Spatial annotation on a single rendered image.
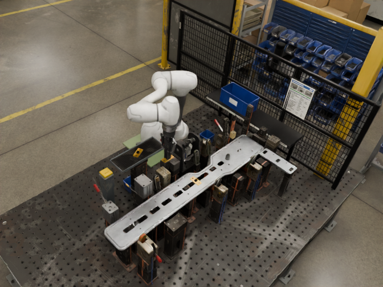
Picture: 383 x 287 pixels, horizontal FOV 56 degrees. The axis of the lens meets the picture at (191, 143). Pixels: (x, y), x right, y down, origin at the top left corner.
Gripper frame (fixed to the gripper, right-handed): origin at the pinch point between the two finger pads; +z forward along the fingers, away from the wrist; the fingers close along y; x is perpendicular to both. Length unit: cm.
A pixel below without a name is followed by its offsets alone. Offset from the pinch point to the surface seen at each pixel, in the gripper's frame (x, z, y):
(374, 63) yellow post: 119, -52, 64
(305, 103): 118, -4, 30
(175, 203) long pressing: -6.5, 28.1, 16.6
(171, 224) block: -21.5, 25.7, 27.7
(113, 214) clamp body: -42.6, 25.1, -1.1
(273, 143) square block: 87, 21, 28
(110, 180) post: -31.1, 17.6, -18.7
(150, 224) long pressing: -29.1, 28.6, 17.3
